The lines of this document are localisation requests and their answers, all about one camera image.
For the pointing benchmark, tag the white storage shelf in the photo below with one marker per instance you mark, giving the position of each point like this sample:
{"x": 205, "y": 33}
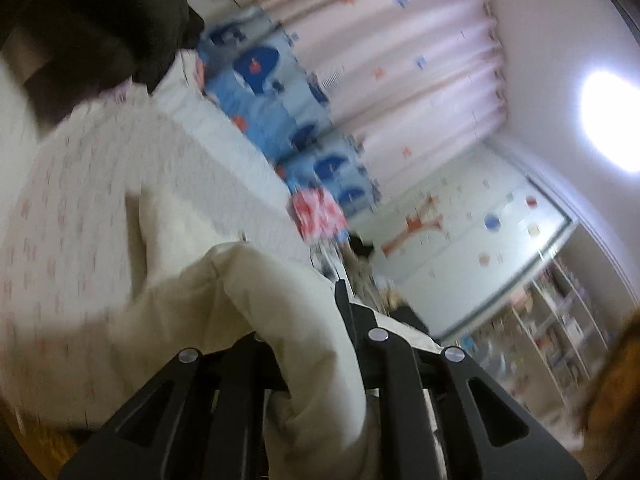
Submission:
{"x": 550, "y": 320}

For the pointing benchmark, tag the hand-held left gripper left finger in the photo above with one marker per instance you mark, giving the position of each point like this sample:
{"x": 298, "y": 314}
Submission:
{"x": 240, "y": 385}

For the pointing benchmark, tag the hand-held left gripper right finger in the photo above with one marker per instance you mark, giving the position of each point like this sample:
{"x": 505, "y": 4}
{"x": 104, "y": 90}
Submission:
{"x": 390, "y": 385}

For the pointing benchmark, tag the pink plastic bag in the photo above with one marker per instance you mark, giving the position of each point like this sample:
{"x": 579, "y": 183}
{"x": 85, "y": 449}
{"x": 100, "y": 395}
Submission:
{"x": 317, "y": 210}

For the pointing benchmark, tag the cream quilted jacket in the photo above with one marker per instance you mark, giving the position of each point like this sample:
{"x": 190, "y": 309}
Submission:
{"x": 280, "y": 300}

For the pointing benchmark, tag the pink curtain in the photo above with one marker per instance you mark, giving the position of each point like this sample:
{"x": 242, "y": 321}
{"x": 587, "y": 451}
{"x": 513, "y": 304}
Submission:
{"x": 400, "y": 60}

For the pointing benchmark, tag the black puffer jacket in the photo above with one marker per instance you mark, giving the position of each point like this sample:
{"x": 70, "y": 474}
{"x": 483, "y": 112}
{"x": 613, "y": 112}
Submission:
{"x": 100, "y": 20}

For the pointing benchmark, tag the round ceiling light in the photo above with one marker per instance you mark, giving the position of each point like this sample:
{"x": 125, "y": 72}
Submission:
{"x": 612, "y": 120}

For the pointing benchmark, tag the cherry print bed sheet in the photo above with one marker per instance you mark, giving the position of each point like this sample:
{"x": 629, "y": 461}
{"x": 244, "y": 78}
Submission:
{"x": 75, "y": 185}

